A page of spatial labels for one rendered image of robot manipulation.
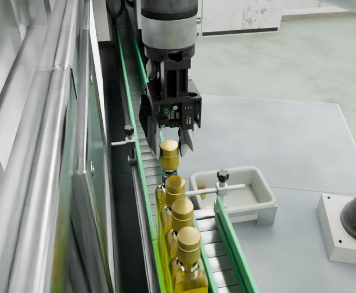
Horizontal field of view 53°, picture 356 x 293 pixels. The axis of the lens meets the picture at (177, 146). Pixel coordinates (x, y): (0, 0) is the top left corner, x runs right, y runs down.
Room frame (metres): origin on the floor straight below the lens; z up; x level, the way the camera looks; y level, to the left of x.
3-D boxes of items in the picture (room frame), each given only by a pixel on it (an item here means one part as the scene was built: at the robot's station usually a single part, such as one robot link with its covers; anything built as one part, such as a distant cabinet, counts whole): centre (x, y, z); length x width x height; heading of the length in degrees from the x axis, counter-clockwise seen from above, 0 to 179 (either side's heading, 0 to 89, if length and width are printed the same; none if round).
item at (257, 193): (0.77, -0.16, 0.80); 0.22 x 0.17 x 0.09; 101
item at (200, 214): (0.63, -0.07, 0.85); 0.09 x 0.04 x 0.07; 101
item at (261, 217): (0.77, -0.13, 0.79); 0.27 x 0.17 x 0.08; 101
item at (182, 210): (0.39, -0.01, 1.14); 0.04 x 0.04 x 0.04
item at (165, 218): (0.45, 0.00, 0.99); 0.06 x 0.06 x 0.21; 11
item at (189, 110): (0.48, 0.01, 1.33); 0.09 x 0.08 x 0.12; 12
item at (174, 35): (0.48, 0.01, 1.41); 0.08 x 0.08 x 0.05
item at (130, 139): (0.84, 0.16, 0.94); 0.07 x 0.04 x 0.13; 101
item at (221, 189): (0.64, -0.09, 0.95); 0.17 x 0.03 x 0.12; 101
